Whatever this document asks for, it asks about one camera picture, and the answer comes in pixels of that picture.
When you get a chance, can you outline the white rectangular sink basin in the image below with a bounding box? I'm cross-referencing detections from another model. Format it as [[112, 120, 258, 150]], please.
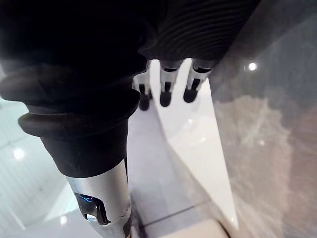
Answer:
[[0, 59, 240, 238]]

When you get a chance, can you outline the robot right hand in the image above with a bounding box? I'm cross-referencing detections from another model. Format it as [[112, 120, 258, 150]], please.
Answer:
[[0, 0, 261, 238]]

